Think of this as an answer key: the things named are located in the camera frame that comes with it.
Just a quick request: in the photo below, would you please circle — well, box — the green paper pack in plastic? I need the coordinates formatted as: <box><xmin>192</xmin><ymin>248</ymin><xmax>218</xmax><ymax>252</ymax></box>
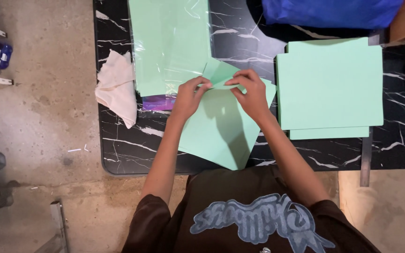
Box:
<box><xmin>128</xmin><ymin>0</ymin><xmax>213</xmax><ymax>97</ymax></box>

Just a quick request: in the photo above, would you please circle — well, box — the grey metal bar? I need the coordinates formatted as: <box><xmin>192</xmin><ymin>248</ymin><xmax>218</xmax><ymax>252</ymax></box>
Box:
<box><xmin>360</xmin><ymin>127</ymin><xmax>373</xmax><ymax>187</ymax></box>

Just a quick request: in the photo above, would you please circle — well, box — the person's dark brown shirt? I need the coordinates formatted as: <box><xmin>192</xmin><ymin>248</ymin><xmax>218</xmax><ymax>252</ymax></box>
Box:
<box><xmin>122</xmin><ymin>165</ymin><xmax>382</xmax><ymax>253</ymax></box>

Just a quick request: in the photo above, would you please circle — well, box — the stack of green paper sheets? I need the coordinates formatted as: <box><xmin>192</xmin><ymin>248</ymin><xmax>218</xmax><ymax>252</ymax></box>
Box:
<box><xmin>276</xmin><ymin>37</ymin><xmax>384</xmax><ymax>140</ymax></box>

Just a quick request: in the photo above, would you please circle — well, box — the person's right hand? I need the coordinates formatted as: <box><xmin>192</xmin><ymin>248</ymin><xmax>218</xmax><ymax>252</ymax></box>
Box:
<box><xmin>225</xmin><ymin>69</ymin><xmax>273</xmax><ymax>123</ymax></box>

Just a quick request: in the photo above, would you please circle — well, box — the white crumpled cloth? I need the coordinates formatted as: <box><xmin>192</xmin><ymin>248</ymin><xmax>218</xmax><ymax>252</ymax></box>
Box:
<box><xmin>94</xmin><ymin>50</ymin><xmax>138</xmax><ymax>129</ymax></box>

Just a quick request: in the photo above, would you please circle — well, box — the purple packet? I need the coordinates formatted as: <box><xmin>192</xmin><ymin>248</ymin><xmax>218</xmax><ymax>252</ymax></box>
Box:
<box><xmin>142</xmin><ymin>94</ymin><xmax>177</xmax><ymax>112</ymax></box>

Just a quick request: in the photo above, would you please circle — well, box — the person's left hand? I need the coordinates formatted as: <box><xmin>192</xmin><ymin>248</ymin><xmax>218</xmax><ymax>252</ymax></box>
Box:
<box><xmin>172</xmin><ymin>76</ymin><xmax>213</xmax><ymax>122</ymax></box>

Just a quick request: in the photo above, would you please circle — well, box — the blue fabric bag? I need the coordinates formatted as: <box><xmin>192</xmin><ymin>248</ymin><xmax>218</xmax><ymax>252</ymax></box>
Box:
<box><xmin>261</xmin><ymin>0</ymin><xmax>404</xmax><ymax>30</ymax></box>

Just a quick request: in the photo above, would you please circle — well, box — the blue and white bottle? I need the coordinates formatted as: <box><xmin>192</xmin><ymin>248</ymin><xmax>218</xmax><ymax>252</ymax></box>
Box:
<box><xmin>0</xmin><ymin>42</ymin><xmax>13</xmax><ymax>69</ymax></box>

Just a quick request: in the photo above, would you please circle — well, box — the green paper sheet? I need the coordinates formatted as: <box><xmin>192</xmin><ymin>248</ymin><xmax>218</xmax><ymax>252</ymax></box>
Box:
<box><xmin>178</xmin><ymin>57</ymin><xmax>277</xmax><ymax>171</ymax></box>

